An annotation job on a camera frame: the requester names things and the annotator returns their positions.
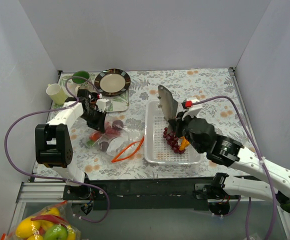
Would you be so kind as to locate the fake red grapes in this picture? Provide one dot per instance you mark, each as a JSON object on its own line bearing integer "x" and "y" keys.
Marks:
{"x": 172, "y": 140}

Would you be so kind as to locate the pale yellow cup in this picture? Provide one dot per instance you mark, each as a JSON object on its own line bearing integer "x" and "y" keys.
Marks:
{"x": 56, "y": 93}

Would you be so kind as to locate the clear plastic wrapper corner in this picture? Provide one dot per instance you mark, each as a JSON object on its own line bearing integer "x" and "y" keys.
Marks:
{"x": 253, "y": 236}

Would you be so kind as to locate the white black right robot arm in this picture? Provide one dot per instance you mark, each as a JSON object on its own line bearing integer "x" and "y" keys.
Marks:
{"x": 272, "y": 181}

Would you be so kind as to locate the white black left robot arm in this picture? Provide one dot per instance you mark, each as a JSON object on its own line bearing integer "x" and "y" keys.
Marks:
{"x": 53, "y": 146}

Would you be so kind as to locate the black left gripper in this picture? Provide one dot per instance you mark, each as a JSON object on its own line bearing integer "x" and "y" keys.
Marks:
{"x": 96, "y": 120}

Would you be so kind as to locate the floral serving tray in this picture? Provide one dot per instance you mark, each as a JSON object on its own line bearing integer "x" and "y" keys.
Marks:
{"x": 119, "y": 103}

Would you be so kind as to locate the fake orange segments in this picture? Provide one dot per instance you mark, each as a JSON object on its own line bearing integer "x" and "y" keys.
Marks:
{"x": 184, "y": 144}

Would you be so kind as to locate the aluminium frame rail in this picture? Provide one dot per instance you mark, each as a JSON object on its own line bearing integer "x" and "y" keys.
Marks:
{"x": 40, "y": 192}

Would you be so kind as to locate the fake orange carrot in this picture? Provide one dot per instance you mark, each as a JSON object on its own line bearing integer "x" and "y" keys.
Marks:
{"x": 93, "y": 138}

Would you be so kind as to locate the white plastic basket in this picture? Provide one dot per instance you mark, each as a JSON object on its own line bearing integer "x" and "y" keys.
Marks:
{"x": 162, "y": 146}

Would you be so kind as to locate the floral table mat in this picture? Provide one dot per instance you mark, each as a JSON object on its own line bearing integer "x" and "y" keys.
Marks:
{"x": 194, "y": 83}

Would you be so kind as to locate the bag of fake fruit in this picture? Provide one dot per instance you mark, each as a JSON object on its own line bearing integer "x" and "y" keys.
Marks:
{"x": 50, "y": 223}

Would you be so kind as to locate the dark striped rim plate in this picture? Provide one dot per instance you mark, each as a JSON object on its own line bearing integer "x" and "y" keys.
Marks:
{"x": 112, "y": 82}

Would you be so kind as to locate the green inside cat mug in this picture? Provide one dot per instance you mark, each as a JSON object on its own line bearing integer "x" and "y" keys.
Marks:
{"x": 81, "y": 81}

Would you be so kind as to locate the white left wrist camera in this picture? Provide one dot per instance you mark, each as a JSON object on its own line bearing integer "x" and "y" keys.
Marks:
{"x": 102, "y": 104}

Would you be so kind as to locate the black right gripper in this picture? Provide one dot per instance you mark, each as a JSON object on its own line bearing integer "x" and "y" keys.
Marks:
{"x": 178, "y": 126}

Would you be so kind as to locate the fake silver fish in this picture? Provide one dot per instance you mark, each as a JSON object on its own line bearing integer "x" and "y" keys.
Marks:
{"x": 167, "y": 103}

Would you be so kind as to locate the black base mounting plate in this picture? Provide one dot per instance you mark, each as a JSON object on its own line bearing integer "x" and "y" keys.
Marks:
{"x": 214, "y": 192}

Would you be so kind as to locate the clear zip top bag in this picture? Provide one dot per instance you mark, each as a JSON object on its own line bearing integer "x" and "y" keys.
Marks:
{"x": 119, "y": 145}

